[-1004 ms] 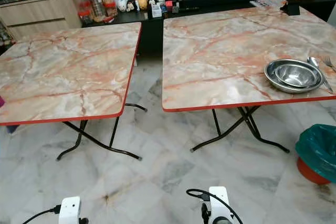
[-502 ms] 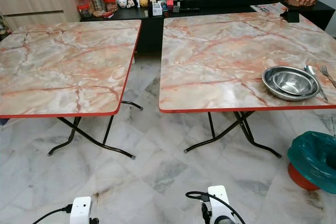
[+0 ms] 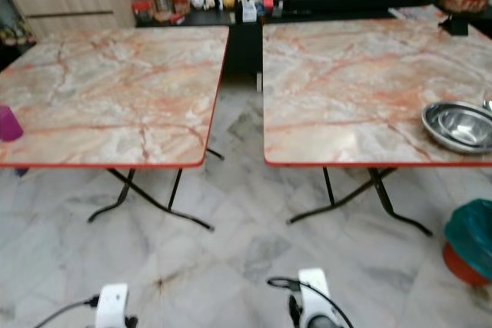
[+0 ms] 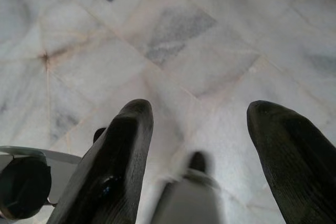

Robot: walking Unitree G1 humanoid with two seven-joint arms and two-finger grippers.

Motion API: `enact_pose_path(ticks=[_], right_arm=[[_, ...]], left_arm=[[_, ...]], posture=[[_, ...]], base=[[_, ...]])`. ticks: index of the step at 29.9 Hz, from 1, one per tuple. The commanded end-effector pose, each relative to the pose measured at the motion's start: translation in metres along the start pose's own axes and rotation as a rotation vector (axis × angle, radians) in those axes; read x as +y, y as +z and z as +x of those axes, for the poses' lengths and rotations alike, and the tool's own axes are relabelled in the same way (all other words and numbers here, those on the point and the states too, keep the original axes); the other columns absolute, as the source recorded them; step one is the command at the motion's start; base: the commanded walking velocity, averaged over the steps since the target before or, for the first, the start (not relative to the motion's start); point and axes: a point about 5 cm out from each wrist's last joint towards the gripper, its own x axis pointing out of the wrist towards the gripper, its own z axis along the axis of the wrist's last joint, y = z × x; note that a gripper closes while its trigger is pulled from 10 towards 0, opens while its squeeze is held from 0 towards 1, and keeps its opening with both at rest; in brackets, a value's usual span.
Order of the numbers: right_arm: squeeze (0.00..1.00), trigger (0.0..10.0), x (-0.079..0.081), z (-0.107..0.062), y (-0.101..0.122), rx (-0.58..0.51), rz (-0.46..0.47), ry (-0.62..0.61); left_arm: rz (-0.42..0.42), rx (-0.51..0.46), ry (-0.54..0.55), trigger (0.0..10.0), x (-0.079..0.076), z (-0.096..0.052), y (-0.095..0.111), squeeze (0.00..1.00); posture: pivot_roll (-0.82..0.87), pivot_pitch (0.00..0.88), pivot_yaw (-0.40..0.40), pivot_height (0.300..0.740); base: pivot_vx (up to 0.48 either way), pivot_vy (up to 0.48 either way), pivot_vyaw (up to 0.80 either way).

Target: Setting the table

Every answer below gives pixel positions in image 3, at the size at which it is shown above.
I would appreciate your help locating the printed magazine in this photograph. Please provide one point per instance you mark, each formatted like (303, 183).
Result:
(419, 13)

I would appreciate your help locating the purple plastic cup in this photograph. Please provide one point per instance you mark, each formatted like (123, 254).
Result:
(10, 124)

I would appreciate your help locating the red bin with teal bag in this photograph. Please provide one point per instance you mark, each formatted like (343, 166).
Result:
(470, 236)

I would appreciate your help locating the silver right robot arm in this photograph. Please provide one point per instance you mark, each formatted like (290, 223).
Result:
(324, 324)

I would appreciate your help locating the black TV console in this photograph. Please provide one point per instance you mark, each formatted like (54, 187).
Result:
(242, 44)

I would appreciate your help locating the stainless steel bowl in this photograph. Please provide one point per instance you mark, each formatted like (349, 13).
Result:
(460, 127)

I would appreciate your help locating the blue and white box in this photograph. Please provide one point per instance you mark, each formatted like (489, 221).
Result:
(250, 11)

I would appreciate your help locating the small jar red lid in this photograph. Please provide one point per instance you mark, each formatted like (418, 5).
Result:
(181, 2)
(144, 10)

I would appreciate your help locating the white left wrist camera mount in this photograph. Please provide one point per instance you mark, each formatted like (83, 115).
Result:
(111, 306)

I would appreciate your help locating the marble top folding table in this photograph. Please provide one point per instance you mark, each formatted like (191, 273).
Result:
(346, 90)
(115, 90)

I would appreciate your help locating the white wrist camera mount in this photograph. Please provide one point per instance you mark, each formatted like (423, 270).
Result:
(315, 297)
(111, 306)

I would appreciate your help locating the glass display shelf with figurines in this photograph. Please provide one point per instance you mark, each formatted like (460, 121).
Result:
(11, 32)

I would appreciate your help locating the light wooden cabinet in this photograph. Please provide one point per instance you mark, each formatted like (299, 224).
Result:
(81, 4)

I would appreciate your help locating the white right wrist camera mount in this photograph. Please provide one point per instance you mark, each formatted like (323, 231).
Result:
(315, 297)

